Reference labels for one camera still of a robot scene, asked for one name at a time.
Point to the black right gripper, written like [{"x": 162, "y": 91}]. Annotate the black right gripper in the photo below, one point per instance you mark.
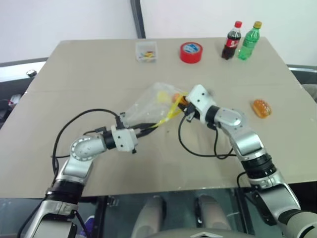
[{"x": 191, "y": 111}]

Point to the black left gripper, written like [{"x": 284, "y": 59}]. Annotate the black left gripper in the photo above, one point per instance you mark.
[{"x": 140, "y": 131}]

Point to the small round orange snack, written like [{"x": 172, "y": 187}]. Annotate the small round orange snack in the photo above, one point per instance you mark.
[{"x": 176, "y": 97}]

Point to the clear plastic zip bag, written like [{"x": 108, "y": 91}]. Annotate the clear plastic zip bag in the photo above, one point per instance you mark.
[{"x": 146, "y": 106}]

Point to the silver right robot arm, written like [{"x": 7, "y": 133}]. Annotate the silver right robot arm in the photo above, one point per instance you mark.
[{"x": 247, "y": 141}]

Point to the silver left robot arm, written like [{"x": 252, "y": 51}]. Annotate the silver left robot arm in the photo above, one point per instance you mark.
[{"x": 80, "y": 148}]

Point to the yellow snack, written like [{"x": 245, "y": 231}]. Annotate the yellow snack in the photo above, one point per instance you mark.
[{"x": 162, "y": 96}]

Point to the orange burger-shaped snack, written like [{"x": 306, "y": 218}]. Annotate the orange burger-shaped snack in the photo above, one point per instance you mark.
[{"x": 262, "y": 109}]

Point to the red tape roll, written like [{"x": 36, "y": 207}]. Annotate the red tape roll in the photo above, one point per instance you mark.
[{"x": 191, "y": 53}]

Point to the clear box with colourful bits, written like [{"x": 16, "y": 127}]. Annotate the clear box with colourful bits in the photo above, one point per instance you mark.
[{"x": 146, "y": 52}]

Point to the cola bottle red cap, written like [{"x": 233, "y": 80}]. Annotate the cola bottle red cap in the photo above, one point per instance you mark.
[{"x": 231, "y": 43}]

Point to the green bottle yellow cap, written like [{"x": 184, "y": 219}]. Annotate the green bottle yellow cap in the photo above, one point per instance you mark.
[{"x": 248, "y": 43}]

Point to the rounded grey robot leg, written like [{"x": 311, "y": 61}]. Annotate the rounded grey robot leg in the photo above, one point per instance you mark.
[
  {"x": 149, "y": 215},
  {"x": 213, "y": 214}
]

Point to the purple object on floor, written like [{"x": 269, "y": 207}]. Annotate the purple object on floor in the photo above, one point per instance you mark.
[{"x": 90, "y": 223}]

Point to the grey robot torso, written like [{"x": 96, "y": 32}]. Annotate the grey robot torso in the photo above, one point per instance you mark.
[{"x": 198, "y": 234}]

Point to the small black white round object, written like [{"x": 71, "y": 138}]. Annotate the small black white round object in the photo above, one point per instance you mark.
[{"x": 31, "y": 73}]

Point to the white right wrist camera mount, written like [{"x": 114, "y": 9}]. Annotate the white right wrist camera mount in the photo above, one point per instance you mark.
[{"x": 201, "y": 99}]

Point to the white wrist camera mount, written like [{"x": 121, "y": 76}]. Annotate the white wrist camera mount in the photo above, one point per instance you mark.
[
  {"x": 123, "y": 138},
  {"x": 201, "y": 99}
]

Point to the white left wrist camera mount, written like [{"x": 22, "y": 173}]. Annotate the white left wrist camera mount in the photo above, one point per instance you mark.
[{"x": 123, "y": 138}]

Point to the dark grey vertical post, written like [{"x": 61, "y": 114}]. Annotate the dark grey vertical post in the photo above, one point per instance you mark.
[{"x": 137, "y": 18}]

